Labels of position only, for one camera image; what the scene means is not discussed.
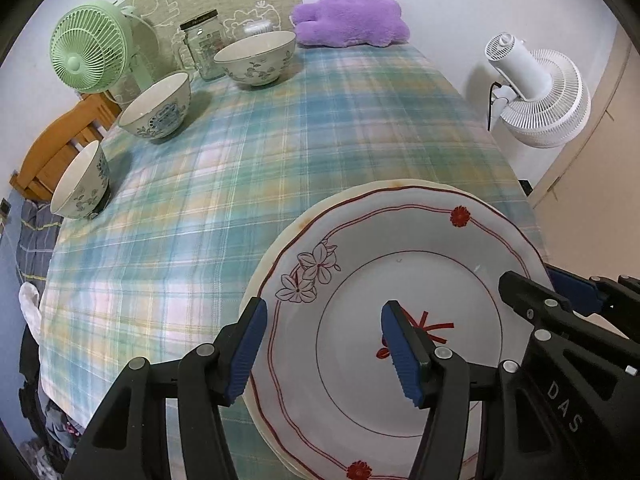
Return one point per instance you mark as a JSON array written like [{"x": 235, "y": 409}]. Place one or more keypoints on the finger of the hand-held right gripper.
[
  {"x": 530, "y": 295},
  {"x": 575, "y": 290}
]

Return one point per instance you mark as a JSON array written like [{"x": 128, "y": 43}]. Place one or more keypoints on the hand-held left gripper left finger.
[{"x": 245, "y": 355}]

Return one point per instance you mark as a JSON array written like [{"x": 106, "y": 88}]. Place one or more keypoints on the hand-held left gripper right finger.
[{"x": 402, "y": 355}]

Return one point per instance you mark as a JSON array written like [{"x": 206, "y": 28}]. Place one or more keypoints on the red flower white plate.
[{"x": 350, "y": 260}]

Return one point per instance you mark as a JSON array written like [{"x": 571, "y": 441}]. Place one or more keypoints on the blue patterned ceramic bowl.
[
  {"x": 157, "y": 105},
  {"x": 255, "y": 57},
  {"x": 80, "y": 180}
]

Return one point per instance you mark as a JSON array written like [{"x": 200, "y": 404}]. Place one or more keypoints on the black flat object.
[{"x": 525, "y": 186}]

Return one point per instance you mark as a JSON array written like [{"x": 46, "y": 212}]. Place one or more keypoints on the beige door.
[{"x": 600, "y": 160}]

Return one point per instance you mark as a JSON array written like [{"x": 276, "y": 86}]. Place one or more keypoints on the white standing fan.
[{"x": 545, "y": 105}]

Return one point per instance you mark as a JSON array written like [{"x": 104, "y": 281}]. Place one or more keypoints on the dark clothes pile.
[{"x": 55, "y": 420}]

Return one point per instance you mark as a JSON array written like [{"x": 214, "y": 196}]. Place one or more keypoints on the white plastic bag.
[{"x": 30, "y": 305}]

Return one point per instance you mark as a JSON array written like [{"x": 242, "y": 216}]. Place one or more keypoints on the blue striped bedding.
[{"x": 35, "y": 240}]

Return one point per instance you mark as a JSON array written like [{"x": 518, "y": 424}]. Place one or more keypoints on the glass jar with lid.
[{"x": 205, "y": 45}]

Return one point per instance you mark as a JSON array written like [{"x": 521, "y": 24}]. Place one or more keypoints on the cotton swab container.
[{"x": 257, "y": 27}]

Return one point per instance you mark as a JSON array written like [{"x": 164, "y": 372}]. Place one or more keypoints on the purple plush toy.
[{"x": 350, "y": 20}]

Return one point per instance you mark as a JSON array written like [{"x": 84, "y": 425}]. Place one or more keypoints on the green desk fan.
[{"x": 85, "y": 45}]

